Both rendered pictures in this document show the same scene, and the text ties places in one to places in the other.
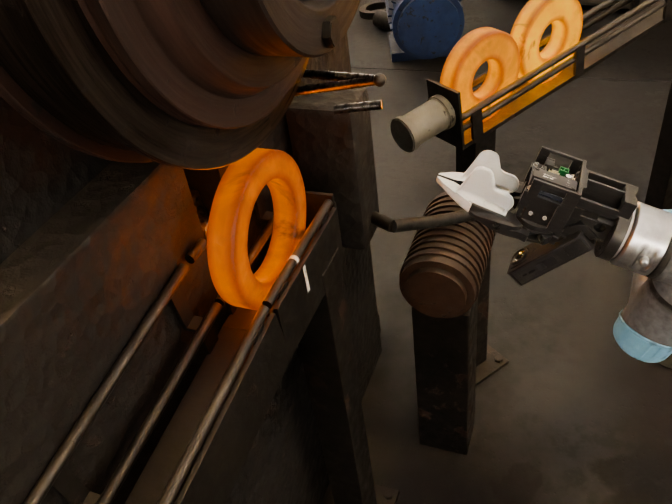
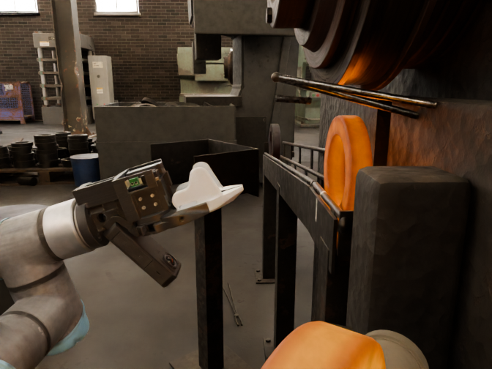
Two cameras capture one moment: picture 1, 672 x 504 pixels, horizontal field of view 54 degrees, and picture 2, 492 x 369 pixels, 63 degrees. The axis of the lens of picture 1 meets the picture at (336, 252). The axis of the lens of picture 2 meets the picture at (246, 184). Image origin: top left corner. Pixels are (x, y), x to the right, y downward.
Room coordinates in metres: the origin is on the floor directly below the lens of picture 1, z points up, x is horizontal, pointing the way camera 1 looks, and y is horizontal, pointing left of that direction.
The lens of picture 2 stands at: (1.11, -0.37, 0.89)
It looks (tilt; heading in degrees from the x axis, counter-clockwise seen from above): 14 degrees down; 152
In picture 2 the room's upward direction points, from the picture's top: straight up
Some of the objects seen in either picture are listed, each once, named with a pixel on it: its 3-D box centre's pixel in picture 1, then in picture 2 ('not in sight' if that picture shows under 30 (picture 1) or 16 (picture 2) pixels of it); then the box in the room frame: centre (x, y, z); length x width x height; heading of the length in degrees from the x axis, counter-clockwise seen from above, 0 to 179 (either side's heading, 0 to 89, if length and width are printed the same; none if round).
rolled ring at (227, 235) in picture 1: (261, 229); (345, 170); (0.61, 0.08, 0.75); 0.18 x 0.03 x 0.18; 153
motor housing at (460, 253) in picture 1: (450, 333); not in sight; (0.84, -0.19, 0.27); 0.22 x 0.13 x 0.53; 154
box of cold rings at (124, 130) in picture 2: not in sight; (171, 145); (-2.17, 0.65, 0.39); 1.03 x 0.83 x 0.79; 68
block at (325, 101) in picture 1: (334, 169); (403, 273); (0.82, -0.02, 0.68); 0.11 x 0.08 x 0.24; 64
